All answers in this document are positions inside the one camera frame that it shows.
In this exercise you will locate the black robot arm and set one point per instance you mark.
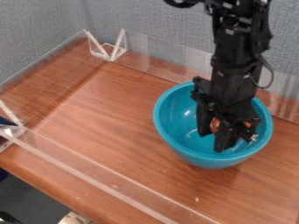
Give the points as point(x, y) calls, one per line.
point(242, 36)

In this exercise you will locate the clear acrylic front barrier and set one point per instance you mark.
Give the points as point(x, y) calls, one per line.
point(73, 171)

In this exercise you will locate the clear acrylic back barrier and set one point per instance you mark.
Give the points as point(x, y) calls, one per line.
point(178, 62)

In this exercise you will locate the red toy mushroom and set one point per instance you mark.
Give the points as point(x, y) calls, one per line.
point(214, 124)

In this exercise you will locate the clear acrylic left bracket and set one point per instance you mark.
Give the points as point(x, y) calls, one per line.
point(11, 127)

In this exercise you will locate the blue plastic bowl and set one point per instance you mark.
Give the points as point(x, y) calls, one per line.
point(175, 124)

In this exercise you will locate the clear acrylic barrier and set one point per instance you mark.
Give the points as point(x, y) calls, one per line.
point(178, 62)
point(73, 171)

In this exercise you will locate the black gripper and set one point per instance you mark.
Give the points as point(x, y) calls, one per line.
point(225, 97)

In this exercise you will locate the clear acrylic corner bracket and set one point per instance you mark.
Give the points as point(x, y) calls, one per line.
point(109, 52)

